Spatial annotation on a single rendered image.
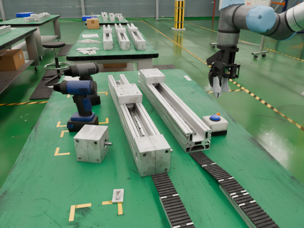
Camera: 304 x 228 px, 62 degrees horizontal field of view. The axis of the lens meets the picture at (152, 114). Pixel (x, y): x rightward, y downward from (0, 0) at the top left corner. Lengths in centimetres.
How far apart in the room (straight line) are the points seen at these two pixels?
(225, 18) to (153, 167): 55
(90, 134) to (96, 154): 7
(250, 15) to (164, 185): 56
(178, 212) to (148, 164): 20
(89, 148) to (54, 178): 14
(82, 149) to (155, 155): 26
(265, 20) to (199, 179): 52
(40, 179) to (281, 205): 72
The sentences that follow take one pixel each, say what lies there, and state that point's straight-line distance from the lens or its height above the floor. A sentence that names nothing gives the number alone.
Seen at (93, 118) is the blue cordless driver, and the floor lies 83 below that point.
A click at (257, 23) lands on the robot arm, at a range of 84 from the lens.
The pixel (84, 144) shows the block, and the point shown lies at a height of 85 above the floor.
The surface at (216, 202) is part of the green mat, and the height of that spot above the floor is 78.
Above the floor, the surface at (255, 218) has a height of 81.
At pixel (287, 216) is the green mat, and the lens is 81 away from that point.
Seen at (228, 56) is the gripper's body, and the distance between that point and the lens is 94.
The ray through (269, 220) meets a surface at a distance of 73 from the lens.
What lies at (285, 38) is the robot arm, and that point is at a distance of 100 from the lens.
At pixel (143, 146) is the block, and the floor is 87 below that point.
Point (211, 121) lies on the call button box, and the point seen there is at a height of 84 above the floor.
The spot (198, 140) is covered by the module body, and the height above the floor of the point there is 82.
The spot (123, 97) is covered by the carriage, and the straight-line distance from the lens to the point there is 114.
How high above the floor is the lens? 131
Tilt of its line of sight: 25 degrees down
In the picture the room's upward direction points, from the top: straight up
